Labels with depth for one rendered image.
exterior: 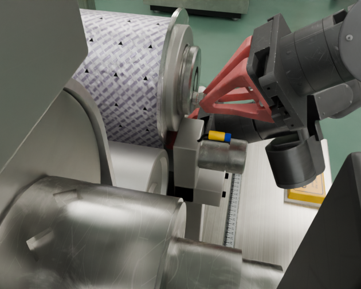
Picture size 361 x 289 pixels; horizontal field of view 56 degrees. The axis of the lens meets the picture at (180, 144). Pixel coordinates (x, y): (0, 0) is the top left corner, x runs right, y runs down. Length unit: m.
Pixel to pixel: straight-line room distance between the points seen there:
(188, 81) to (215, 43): 2.63
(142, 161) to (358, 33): 0.20
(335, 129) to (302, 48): 2.05
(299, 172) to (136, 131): 0.23
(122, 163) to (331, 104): 0.29
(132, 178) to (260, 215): 0.42
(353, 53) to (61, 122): 0.17
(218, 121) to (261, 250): 0.28
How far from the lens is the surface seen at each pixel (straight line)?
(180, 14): 0.36
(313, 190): 0.72
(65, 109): 0.16
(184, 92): 0.35
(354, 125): 2.42
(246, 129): 0.47
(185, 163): 0.38
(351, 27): 0.22
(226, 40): 3.03
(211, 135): 0.34
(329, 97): 0.48
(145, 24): 0.35
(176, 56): 0.33
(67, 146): 0.17
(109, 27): 0.36
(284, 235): 0.68
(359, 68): 0.23
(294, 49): 0.31
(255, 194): 0.72
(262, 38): 0.33
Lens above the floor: 1.47
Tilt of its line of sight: 46 degrees down
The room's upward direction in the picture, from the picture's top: straight up
